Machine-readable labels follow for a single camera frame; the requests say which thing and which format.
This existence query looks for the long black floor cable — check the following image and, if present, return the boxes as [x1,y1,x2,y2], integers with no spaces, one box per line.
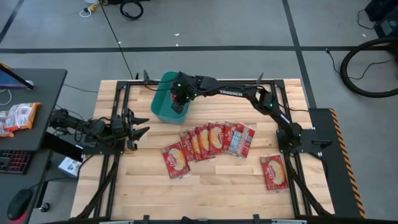
[98,0,135,80]

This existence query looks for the black keyboard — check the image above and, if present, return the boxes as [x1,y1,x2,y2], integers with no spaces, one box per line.
[0,150,34,175]

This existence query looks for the thin black floor cable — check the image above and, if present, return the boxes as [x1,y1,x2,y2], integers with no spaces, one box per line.
[325,48,396,81]

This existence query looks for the black platform hazard stripe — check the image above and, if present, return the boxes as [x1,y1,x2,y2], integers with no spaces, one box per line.
[307,108,367,219]

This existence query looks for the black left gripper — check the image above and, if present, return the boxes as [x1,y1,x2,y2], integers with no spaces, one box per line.
[111,107,151,142]

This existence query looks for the tilted computer screen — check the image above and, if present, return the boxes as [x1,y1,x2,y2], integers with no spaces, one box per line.
[0,63,35,91]

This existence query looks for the white printed box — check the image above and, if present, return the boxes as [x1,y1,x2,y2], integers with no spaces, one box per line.
[57,156,83,179]

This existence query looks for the teal plastic basket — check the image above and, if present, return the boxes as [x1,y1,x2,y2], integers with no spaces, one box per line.
[150,70,192,125]

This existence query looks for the black computer mouse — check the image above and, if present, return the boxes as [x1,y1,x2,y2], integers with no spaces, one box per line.
[6,188,34,222]

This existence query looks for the black equipment case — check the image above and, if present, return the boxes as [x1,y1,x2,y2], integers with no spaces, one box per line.
[364,0,398,40]

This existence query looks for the white cable with plug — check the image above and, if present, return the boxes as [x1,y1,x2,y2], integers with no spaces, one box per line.
[79,1,101,19]

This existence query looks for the coiled black cable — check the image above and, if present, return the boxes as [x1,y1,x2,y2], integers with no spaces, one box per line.
[119,0,144,22]

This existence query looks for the orange snack bag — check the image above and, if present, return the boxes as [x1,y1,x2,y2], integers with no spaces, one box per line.
[0,110,15,138]

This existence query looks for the black desk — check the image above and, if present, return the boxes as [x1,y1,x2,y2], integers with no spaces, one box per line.
[0,68,68,224]

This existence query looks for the black aluminium rig frame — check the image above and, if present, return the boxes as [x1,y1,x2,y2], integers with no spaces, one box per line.
[73,73,335,224]

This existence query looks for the black hoop hose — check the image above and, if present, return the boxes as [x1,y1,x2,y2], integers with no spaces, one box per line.
[340,36,398,99]

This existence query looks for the snack packets on desk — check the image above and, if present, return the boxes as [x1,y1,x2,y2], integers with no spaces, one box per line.
[3,102,42,133]

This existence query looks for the red popcorn bag blue label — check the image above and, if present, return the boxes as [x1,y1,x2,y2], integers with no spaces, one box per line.
[228,122,257,159]

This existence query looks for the white desk cable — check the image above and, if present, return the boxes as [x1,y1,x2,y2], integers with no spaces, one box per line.
[0,88,13,106]

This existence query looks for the black control box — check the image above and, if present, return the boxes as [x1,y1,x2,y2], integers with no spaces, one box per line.
[42,130,85,161]

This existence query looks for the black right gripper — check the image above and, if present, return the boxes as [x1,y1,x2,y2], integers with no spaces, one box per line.
[170,72,195,114]

